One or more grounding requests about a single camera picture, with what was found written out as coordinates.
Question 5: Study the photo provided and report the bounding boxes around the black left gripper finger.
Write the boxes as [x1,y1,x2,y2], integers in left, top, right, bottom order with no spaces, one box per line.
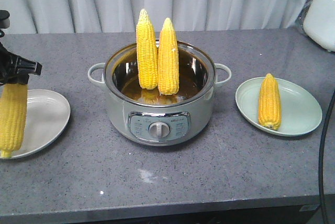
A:
[10,55,42,84]

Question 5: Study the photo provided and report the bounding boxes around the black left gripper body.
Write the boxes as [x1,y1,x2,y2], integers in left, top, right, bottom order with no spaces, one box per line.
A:
[1,10,15,85]

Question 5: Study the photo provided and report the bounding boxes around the corn cob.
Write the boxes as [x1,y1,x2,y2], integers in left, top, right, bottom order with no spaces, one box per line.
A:
[158,18,179,95]
[1,84,28,159]
[258,73,282,130]
[136,8,158,90]

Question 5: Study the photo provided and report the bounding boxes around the white rice cooker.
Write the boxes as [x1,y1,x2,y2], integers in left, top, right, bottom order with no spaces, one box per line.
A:
[303,0,334,52]

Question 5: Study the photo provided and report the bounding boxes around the beige round plate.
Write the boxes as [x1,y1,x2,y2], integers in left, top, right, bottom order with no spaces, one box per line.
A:
[1,89,71,159]

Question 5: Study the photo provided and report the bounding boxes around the white pleated curtain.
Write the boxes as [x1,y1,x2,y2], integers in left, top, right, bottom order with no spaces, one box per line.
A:
[1,0,307,34]

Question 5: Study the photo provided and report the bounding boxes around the green electric cooking pot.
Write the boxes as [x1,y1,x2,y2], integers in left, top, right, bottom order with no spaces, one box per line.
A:
[87,41,232,146]

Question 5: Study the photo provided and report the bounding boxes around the green round plate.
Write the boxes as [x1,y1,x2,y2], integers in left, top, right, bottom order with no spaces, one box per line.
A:
[235,77,322,137]

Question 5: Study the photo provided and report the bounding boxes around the black drawer sterilizer cabinet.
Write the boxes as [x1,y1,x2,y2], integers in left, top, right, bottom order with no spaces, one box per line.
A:
[97,204,320,223]

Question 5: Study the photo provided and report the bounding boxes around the black cable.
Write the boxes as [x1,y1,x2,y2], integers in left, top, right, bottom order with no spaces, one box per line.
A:
[318,95,335,224]

